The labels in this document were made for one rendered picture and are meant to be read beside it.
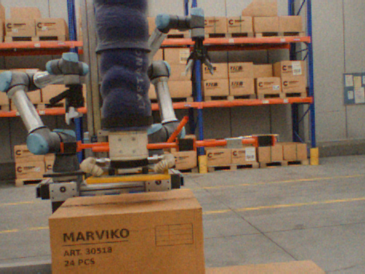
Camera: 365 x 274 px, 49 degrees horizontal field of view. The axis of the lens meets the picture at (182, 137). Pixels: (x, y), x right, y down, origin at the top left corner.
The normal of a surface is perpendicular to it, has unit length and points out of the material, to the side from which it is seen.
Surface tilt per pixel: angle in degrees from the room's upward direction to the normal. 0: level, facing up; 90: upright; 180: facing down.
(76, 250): 90
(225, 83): 88
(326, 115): 90
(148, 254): 90
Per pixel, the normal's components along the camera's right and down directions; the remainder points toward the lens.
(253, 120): 0.16, 0.04
